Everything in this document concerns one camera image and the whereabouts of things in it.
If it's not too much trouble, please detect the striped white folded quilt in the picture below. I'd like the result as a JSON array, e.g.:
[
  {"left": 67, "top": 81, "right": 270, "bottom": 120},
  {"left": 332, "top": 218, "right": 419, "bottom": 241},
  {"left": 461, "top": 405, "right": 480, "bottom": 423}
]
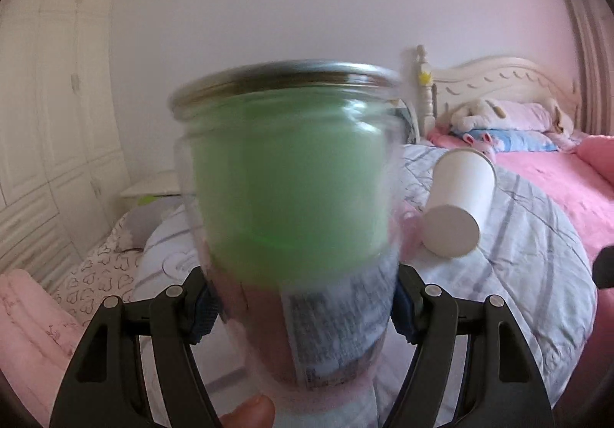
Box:
[{"left": 131, "top": 145, "right": 597, "bottom": 427}]

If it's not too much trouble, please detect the white paper cup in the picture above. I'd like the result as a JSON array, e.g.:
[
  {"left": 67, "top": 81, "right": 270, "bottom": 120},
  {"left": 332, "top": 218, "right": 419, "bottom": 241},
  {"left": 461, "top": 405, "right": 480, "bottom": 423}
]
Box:
[{"left": 421, "top": 148, "right": 497, "bottom": 259}]

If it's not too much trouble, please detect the white bedside table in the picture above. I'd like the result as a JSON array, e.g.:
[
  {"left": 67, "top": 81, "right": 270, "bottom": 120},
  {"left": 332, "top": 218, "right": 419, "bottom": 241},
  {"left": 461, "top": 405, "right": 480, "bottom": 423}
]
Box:
[{"left": 121, "top": 170, "right": 181, "bottom": 199}]

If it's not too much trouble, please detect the pink bed cover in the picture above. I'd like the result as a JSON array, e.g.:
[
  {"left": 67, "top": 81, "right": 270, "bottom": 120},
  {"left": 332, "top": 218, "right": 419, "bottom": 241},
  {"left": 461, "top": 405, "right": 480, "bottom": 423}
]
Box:
[{"left": 426, "top": 130, "right": 614, "bottom": 266}]

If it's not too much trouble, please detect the glass jar green pink liner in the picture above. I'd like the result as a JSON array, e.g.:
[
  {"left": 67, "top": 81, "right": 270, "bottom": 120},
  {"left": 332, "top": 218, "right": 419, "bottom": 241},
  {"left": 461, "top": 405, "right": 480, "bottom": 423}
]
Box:
[{"left": 170, "top": 60, "right": 403, "bottom": 427}]

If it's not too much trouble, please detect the cream wooden headboard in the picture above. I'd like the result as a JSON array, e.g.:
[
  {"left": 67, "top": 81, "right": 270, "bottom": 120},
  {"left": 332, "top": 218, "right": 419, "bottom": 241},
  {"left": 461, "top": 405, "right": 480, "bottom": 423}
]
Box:
[{"left": 416, "top": 45, "right": 582, "bottom": 135}]

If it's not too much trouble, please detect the pink floral folded blanket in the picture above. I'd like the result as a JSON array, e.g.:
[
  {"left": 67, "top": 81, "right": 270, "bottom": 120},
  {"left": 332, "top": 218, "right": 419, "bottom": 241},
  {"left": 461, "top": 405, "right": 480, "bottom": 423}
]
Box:
[{"left": 0, "top": 269, "right": 84, "bottom": 427}]

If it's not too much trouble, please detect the bare hand fingertip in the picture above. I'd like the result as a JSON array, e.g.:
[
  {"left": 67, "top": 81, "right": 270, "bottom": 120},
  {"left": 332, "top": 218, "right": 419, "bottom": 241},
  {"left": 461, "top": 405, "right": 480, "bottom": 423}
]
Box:
[{"left": 220, "top": 395, "right": 276, "bottom": 428}]

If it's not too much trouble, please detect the heart pattern bed sheet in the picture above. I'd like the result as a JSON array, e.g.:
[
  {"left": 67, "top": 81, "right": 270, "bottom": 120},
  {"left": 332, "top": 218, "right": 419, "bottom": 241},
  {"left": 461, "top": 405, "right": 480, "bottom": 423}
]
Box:
[{"left": 52, "top": 209, "right": 145, "bottom": 326}]

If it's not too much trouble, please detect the white plush dog toy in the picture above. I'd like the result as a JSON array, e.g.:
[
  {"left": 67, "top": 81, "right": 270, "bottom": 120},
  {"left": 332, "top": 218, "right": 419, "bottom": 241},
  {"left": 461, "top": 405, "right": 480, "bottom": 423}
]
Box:
[{"left": 450, "top": 99, "right": 507, "bottom": 132}]

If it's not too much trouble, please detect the blue cartoon pillow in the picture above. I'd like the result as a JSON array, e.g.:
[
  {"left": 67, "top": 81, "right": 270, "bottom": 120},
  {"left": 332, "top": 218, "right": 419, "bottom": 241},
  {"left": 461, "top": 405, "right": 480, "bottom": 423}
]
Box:
[{"left": 450, "top": 129, "right": 558, "bottom": 153}]

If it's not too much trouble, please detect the small pink pig plush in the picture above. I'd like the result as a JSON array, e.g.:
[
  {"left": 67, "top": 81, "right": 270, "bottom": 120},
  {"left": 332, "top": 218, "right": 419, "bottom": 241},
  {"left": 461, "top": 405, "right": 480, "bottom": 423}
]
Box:
[{"left": 463, "top": 132, "right": 497, "bottom": 163}]

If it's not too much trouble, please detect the grey pillow with daisy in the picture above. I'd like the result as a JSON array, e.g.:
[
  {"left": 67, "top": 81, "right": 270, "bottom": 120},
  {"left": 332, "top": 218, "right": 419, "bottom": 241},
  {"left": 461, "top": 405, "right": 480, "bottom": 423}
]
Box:
[{"left": 117, "top": 196, "right": 181, "bottom": 252}]

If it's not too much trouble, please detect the white wardrobe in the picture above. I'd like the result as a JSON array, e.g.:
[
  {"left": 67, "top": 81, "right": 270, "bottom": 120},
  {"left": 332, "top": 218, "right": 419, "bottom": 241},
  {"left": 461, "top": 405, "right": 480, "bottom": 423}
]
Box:
[{"left": 1, "top": 0, "right": 130, "bottom": 291}]

